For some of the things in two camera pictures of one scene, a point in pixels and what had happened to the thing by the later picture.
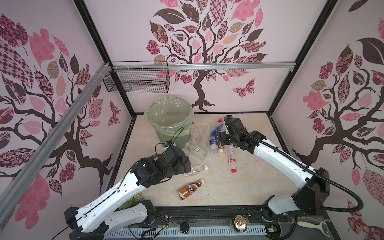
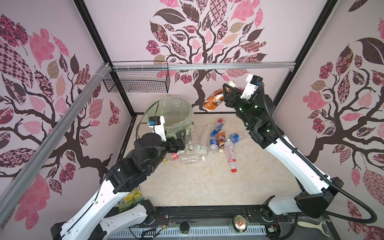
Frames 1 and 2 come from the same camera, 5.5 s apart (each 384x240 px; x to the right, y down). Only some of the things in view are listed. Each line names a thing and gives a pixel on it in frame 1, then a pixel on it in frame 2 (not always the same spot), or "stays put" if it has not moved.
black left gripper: (187, 165) to (174, 147)
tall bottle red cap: (229, 151) stays put
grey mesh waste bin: (171, 118) stays put
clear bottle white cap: (196, 169) to (190, 159)
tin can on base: (239, 223) stays put
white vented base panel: (128, 233) stays put
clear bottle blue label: (213, 148) stays put
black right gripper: (222, 135) to (234, 97)
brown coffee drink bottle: (185, 190) to (216, 97)
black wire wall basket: (139, 77) stays put
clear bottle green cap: (194, 134) stays put
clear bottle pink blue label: (218, 125) stays put
